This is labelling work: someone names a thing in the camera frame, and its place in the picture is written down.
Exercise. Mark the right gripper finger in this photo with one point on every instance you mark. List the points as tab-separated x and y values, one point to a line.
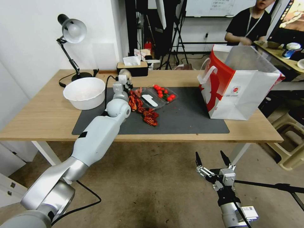
204	173
226	159

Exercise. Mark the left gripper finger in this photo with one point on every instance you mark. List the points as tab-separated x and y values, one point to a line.
121	72
128	73

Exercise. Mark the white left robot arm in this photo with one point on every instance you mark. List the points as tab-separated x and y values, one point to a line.
95	135

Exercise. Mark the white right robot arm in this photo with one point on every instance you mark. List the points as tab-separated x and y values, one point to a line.
231	215

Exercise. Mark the black wooden-lid tissue box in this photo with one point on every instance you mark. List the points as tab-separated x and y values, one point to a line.
140	70

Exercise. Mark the cardboard box with papers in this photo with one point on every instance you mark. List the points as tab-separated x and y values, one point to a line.
142	53

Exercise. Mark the clear disposable takeout box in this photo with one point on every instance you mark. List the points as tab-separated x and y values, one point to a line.
161	103

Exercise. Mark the red and white delivery bag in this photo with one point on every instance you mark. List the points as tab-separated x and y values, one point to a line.
240	95

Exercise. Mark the red crayfish piece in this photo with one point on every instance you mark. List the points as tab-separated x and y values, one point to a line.
136	104
138	91
132	95
149	114
151	121

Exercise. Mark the white tissue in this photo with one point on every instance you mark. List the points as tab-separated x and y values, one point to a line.
131	60

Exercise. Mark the red fire extinguisher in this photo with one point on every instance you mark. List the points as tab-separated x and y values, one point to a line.
148	45

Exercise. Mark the white plastic bowl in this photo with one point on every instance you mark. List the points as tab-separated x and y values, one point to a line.
83	93

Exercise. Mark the dark grey desk mat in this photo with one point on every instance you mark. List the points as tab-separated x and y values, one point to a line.
185	114

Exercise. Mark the beige plastic stool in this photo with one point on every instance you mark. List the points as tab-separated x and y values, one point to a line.
287	142

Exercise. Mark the black and silver desk lamp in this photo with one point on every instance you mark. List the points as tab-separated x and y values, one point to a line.
73	29

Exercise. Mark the white photo umbrella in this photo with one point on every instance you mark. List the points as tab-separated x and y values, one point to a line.
161	14

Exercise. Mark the wooden table with white legs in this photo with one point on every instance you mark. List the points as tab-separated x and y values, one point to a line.
45	111

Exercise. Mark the whiteboard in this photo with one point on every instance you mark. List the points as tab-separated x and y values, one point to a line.
209	7

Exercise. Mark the light wooden side table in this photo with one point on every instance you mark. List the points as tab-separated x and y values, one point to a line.
273	57

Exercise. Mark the white dish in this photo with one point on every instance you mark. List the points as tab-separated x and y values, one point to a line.
301	64

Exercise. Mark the grey ceramic bowl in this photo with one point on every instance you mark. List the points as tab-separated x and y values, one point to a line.
273	44

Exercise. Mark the white and blue cup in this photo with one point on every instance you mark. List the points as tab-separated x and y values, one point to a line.
291	50

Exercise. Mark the person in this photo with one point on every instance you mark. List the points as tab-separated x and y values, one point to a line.
251	23

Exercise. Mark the white drawer cabinet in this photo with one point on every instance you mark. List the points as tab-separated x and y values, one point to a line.
12	166

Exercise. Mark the large display screen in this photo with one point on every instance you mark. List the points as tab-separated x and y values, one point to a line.
288	19

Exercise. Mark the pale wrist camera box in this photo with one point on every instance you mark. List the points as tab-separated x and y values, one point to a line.
227	177

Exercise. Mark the black camera tripod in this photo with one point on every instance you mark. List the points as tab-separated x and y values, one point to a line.
177	35

